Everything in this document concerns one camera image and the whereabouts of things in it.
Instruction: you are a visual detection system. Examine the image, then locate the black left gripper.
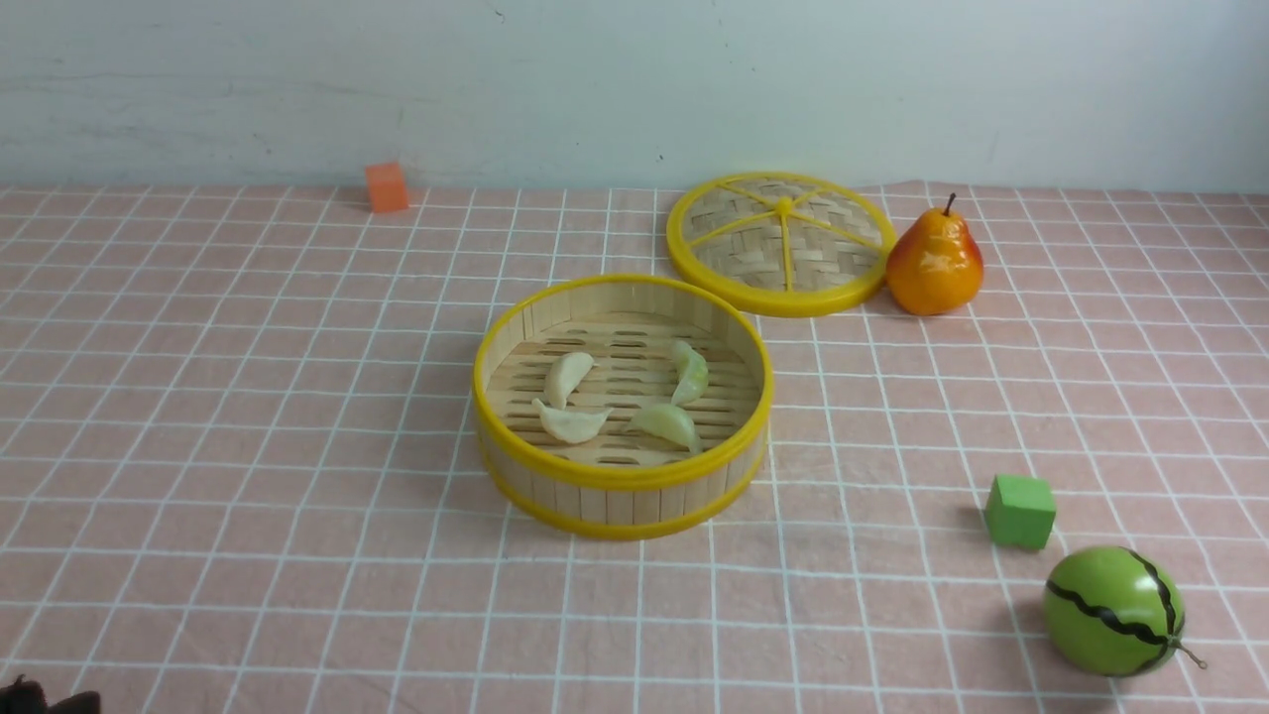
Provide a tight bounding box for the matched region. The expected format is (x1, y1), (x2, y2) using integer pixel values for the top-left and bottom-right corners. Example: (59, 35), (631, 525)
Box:
(0, 676), (102, 714)

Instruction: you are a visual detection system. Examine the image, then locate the white dumpling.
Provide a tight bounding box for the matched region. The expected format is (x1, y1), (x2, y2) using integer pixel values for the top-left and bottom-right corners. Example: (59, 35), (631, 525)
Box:
(530, 398), (615, 444)
(544, 351), (595, 410)

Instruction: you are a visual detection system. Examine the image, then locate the green dumpling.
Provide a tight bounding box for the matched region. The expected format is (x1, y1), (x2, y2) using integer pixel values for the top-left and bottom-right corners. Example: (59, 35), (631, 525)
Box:
(670, 340), (709, 406)
(626, 405), (702, 455)

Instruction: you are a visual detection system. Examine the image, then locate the bamboo steamer tray yellow rim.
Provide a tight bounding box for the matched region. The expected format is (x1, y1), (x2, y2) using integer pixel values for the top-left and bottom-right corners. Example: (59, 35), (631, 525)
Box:
(472, 273), (775, 539)

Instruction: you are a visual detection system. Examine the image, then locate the bamboo steamer lid yellow rim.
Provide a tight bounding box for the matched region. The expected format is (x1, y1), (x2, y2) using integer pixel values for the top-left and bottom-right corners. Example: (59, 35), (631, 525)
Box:
(665, 172), (897, 320)

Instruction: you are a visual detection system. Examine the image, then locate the orange foam cube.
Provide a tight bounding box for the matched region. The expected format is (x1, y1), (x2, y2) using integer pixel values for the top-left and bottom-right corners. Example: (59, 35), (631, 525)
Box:
(364, 162), (409, 216)

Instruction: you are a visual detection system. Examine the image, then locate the orange yellow toy pear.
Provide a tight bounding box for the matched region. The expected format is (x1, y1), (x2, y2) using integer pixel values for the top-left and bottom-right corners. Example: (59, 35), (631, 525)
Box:
(884, 191), (983, 316)

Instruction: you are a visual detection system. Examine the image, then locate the green foam cube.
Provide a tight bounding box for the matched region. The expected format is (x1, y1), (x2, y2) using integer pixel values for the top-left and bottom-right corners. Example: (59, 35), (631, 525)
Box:
(983, 474), (1057, 550)

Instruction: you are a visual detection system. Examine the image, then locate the green toy watermelon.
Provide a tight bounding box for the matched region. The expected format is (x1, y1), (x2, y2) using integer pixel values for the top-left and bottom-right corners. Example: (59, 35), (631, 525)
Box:
(1042, 545), (1209, 678)

